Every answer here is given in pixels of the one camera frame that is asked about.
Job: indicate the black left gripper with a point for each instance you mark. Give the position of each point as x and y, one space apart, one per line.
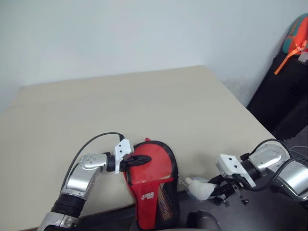
124 164

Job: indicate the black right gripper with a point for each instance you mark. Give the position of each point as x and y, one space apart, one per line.
237 185

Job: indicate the blue white plush zipper charm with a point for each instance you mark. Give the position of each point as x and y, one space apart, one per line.
199 187

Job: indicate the red black paddle case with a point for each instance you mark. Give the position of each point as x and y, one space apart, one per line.
146 207

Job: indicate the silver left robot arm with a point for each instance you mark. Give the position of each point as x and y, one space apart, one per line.
77 178

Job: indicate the black cabinet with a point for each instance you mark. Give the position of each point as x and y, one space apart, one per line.
281 101

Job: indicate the teal orange zippered pouch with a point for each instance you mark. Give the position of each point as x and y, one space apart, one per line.
296 33

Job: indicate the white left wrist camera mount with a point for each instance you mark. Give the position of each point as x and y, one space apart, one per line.
121 149

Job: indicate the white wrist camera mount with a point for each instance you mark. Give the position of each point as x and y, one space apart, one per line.
231 166
121 149

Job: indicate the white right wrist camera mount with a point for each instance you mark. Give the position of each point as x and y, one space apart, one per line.
231 166

